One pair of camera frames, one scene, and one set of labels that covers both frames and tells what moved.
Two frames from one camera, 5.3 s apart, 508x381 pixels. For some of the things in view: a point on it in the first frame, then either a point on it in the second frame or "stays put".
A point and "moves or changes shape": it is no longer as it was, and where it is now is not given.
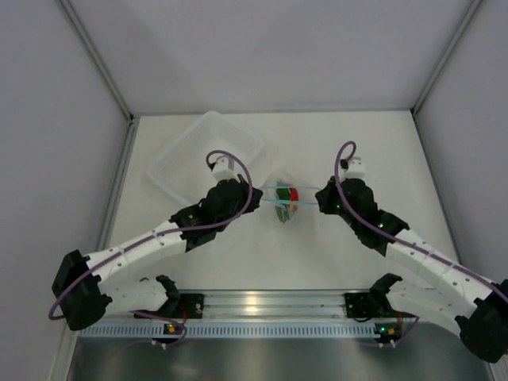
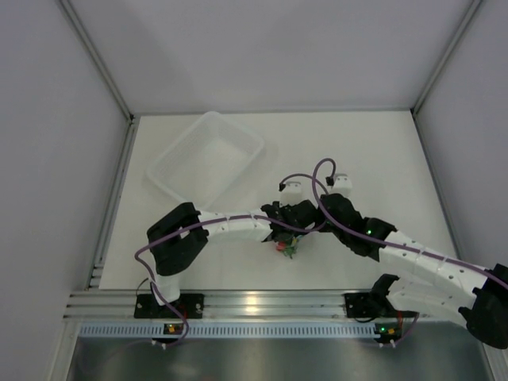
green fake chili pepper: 283,194 moves or changes shape
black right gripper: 326,196 to 324,228
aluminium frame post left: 131,125 stays put
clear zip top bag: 282,191 to 289,246
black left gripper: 246,193 to 279,207
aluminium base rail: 249,305 stays put
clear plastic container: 182,167 stays put
